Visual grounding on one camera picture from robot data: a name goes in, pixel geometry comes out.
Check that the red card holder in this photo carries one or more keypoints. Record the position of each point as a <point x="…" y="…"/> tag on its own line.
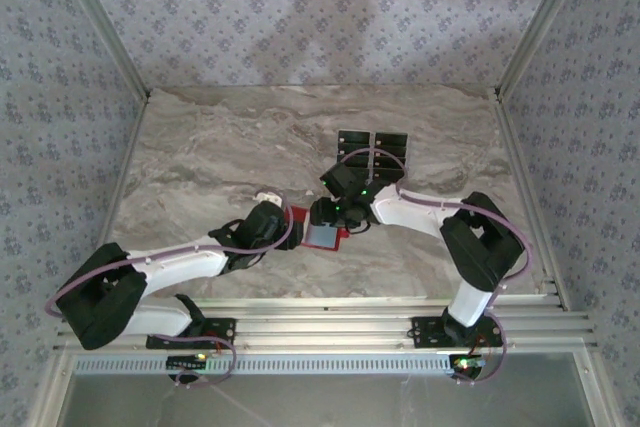
<point x="320" y="239"/>

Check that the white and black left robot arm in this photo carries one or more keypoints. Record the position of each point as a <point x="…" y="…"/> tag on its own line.
<point x="180" y="264"/>

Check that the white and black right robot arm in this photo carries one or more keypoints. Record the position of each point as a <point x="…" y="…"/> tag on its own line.
<point x="415" y="212"/>

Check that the small circuit board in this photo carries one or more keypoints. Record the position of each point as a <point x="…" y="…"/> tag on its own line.
<point x="467" y="364"/>
<point x="185" y="362"/>

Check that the grey metal panel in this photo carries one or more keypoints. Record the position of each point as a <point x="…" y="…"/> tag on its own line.
<point x="325" y="402"/>

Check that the aluminium rail frame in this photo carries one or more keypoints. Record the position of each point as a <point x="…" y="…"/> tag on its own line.
<point x="325" y="327"/>

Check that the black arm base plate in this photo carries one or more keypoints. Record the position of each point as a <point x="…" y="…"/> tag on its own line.
<point x="425" y="332"/>
<point x="225" y="329"/>

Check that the aluminium side rail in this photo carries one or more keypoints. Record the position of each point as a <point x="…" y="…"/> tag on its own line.
<point x="516" y="147"/>
<point x="116" y="197"/>

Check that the aluminium frame post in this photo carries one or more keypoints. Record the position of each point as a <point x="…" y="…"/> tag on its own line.
<point x="538" y="22"/>

